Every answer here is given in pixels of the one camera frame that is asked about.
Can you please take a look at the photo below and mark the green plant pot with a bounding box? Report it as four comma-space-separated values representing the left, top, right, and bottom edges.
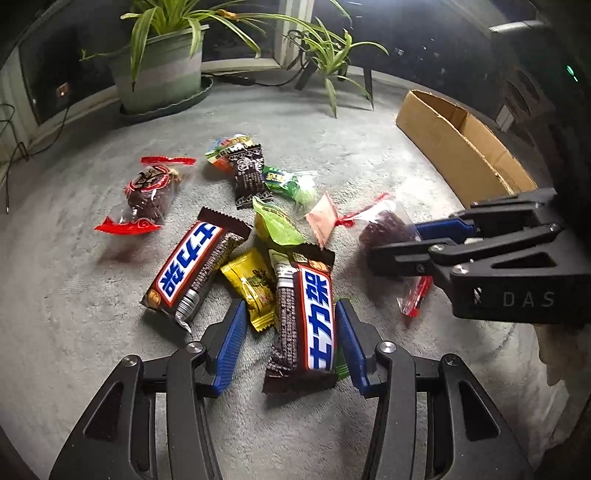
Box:
107, 25, 211, 114

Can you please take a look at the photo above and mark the green snack packet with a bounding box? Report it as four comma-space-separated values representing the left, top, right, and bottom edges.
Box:
262, 165, 326, 219

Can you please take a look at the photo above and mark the red-ended dark date packet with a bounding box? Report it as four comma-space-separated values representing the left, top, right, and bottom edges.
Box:
95, 156, 197, 235

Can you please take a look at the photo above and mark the small spider plant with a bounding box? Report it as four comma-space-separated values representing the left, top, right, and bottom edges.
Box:
281, 0, 389, 118

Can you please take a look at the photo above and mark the dark brown snack packet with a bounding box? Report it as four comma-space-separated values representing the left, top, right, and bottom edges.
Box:
227, 144, 269, 210

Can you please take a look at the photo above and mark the yellow-green snack packet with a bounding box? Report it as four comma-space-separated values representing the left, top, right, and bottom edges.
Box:
252, 196, 308, 247

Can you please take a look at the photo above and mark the green pot saucer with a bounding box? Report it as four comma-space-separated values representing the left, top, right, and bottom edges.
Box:
119, 76, 215, 123

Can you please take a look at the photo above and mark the person's right hand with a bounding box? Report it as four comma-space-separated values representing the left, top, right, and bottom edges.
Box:
536, 323, 591, 416

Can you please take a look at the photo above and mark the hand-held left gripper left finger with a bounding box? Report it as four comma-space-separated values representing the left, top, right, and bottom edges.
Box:
48, 299, 247, 480

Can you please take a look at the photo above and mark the pink snack packet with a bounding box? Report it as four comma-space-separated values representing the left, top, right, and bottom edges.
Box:
305, 191, 347, 247

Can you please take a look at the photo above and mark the black cable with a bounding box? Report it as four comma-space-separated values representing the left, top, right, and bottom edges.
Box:
0, 104, 75, 213
203, 70, 301, 89

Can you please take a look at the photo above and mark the colourful snack packet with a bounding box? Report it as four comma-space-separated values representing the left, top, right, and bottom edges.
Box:
205, 134, 252, 172

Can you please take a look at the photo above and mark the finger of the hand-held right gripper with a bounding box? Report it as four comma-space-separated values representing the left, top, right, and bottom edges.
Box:
368, 224, 575, 278
416, 187, 561, 243

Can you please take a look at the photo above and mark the small green packet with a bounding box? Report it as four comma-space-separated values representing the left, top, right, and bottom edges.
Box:
335, 346, 352, 380

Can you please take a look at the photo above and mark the cardboard box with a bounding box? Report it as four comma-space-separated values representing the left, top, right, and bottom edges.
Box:
396, 89, 539, 208

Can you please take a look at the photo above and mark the yellow snack packet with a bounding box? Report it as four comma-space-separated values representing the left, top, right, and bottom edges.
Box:
220, 247, 278, 333

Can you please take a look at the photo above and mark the white window frame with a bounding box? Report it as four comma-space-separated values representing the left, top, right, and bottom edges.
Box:
272, 0, 308, 70

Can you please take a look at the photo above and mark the large spider plant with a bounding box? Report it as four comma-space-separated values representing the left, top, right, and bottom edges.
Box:
81, 0, 264, 93

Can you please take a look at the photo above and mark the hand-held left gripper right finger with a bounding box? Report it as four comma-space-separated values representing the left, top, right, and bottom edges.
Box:
335, 298, 536, 480

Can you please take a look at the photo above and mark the clear red-ended snack packet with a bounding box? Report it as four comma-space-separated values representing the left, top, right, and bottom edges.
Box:
344, 193, 434, 317

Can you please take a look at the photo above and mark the brown chocolate bar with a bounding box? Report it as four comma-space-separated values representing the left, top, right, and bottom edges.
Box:
262, 244, 339, 394
140, 207, 252, 334

